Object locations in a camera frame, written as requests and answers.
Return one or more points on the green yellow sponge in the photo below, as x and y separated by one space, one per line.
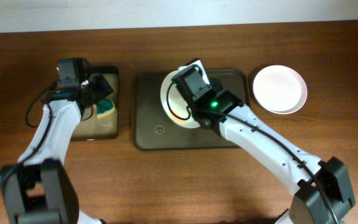
104 107

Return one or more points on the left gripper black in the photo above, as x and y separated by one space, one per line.
102 85

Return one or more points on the large dark serving tray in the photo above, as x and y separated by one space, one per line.
154 130

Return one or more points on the small black water tray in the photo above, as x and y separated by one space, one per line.
101 120

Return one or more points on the pale grey plate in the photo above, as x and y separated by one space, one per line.
283 101

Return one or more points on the cream white plate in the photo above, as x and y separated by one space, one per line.
176 102

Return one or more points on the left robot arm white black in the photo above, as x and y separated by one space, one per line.
36 189

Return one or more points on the pink white plate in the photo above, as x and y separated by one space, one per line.
277 76

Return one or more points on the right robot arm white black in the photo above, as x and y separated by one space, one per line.
322 191

